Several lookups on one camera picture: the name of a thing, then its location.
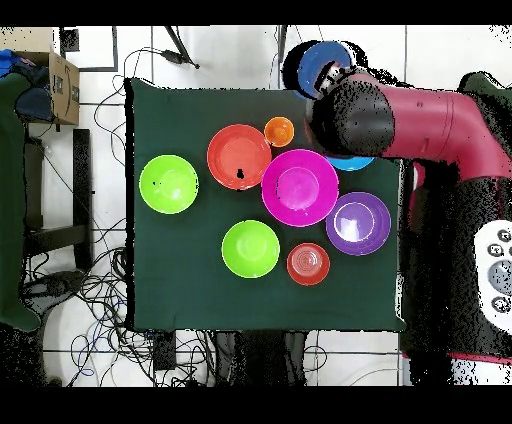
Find purple plastic bowl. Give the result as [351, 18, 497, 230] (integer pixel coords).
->
[325, 191, 392, 257]

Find small dark blue bowl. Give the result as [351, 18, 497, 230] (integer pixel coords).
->
[295, 40, 355, 100]

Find large orange-red plastic bowl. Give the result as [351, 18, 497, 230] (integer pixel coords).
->
[206, 123, 274, 192]

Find cardboard box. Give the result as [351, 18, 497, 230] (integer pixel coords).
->
[0, 26, 81, 126]

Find black tripod leg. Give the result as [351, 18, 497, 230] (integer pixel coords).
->
[161, 25, 200, 70]
[276, 25, 289, 64]

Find green plastic bowl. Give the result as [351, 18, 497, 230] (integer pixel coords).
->
[138, 154, 200, 215]
[220, 219, 281, 279]

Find black table leg frame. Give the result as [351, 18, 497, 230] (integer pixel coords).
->
[22, 127, 94, 274]

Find bright blue cloth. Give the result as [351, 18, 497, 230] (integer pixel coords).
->
[0, 48, 25, 78]

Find dark green tablecloth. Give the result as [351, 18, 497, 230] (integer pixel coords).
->
[124, 76, 413, 335]

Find dark blue bag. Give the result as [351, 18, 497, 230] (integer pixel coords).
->
[15, 65, 55, 123]

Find light blue plastic bowl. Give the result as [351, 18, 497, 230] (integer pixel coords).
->
[325, 155, 376, 172]

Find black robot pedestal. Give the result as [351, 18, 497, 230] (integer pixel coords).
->
[215, 330, 309, 387]

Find small ribbed orange-red bowl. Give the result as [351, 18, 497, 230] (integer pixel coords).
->
[286, 242, 332, 287]

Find green cloth covered side table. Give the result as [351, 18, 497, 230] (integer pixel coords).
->
[0, 71, 41, 333]
[457, 71, 512, 121]

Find black metal floor frame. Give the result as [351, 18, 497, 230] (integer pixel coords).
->
[58, 25, 120, 74]

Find black power adapter box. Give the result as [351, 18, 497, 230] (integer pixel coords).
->
[153, 330, 177, 371]

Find pink plastic bowl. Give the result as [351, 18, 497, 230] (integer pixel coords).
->
[260, 148, 340, 228]

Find orange plastic cup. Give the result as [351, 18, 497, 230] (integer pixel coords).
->
[263, 116, 296, 148]

